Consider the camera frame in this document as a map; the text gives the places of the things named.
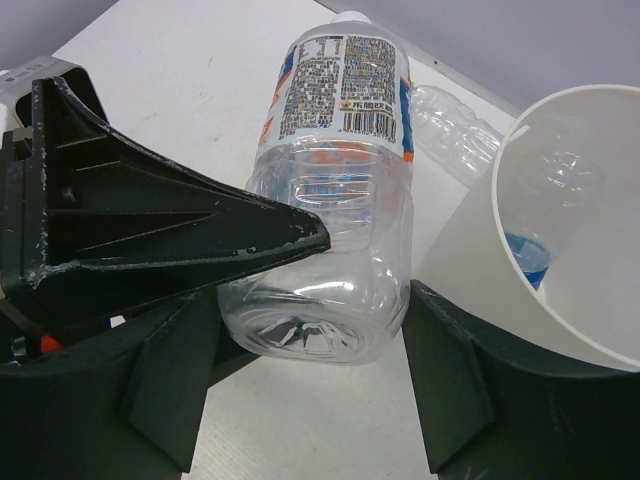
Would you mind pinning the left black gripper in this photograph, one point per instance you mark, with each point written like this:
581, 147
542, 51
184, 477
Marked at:
94, 224

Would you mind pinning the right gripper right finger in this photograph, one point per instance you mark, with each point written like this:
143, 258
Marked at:
494, 406

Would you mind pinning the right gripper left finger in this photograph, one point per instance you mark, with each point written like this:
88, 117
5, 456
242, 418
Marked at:
126, 404

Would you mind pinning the blue label plastic bottle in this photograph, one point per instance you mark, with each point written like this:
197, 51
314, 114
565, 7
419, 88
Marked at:
549, 197

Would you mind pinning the red white label bottle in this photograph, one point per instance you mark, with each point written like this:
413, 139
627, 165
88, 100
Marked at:
337, 142

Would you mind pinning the clear unlabelled plastic bottle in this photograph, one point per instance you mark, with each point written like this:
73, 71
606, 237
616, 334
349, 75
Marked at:
451, 134

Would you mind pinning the white paper bin cup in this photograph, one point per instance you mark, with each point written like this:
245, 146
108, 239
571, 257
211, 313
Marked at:
587, 306

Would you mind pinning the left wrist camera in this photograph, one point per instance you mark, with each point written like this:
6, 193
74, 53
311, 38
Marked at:
18, 86

